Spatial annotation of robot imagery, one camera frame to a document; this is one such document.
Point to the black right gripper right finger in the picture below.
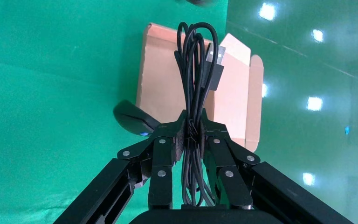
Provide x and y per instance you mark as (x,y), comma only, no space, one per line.
(228,179)

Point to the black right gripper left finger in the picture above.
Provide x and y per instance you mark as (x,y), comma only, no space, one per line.
(162,154)

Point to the brown cardboard mailer box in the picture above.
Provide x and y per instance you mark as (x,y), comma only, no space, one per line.
(157,77)

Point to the green table cloth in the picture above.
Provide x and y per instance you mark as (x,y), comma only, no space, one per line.
(43,92)

